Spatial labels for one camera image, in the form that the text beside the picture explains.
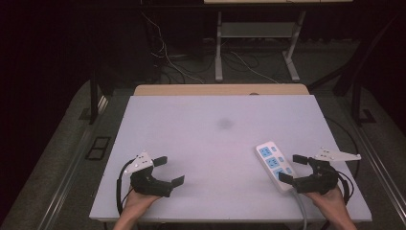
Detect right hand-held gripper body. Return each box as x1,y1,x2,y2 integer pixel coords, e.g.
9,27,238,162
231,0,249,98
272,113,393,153
292,147,362,196

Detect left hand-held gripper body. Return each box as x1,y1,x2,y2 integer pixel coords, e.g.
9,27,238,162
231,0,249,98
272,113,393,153
124,150,175,198

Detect white power strip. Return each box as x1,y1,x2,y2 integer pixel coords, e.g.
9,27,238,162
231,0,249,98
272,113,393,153
255,141,299,195

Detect person's left hand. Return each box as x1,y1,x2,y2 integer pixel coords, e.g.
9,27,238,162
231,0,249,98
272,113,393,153
122,186,163,221

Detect person's right hand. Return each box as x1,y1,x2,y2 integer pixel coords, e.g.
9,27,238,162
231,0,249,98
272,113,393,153
304,185,351,219

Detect white foam board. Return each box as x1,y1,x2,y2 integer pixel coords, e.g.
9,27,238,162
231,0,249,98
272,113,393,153
88,94,373,223

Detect grey metal stand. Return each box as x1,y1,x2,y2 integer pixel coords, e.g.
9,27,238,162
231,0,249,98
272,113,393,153
214,11,306,83

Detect grey power strip cable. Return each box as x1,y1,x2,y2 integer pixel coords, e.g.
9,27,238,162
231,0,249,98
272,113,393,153
290,189,309,230

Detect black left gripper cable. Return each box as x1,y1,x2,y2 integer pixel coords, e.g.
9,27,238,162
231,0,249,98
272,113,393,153
115,158,138,217

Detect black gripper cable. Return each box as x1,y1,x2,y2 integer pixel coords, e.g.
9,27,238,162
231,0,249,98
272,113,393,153
115,158,138,217
324,116,362,206

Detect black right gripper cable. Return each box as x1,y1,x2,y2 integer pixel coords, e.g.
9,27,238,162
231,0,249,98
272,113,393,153
324,116,362,206

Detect black floor frame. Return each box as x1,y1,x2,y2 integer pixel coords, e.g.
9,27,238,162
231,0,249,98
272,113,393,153
84,136,112,161

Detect aluminium floor rail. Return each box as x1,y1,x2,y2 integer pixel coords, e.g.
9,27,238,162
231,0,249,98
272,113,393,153
37,95,111,230
352,123,406,221

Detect black metal post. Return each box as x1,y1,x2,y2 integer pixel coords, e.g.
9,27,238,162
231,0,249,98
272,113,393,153
350,76,377,127
88,68,111,127

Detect black floor cables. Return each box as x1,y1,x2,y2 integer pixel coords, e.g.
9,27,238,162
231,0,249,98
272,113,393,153
152,47,288,84

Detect white floor cable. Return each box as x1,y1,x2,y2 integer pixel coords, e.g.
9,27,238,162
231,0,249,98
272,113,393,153
140,11,206,85

